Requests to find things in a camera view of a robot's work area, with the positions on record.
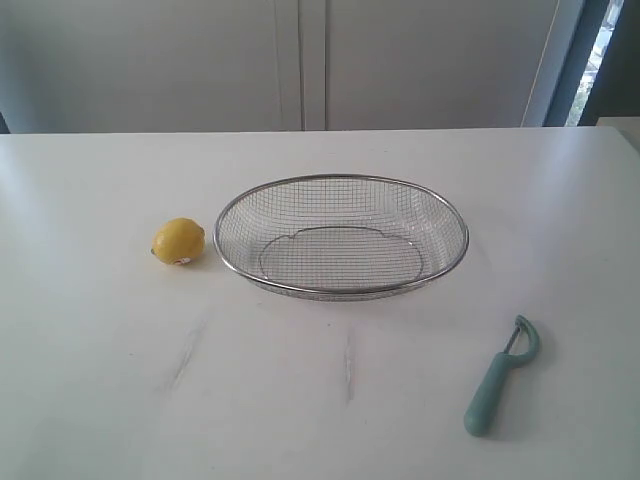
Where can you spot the yellow lemon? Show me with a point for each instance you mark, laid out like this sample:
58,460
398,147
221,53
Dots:
178,242

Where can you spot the teal handled peeler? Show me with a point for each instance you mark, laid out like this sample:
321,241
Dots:
482,409

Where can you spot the oval wire mesh basket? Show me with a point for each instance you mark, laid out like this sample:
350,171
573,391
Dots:
340,237

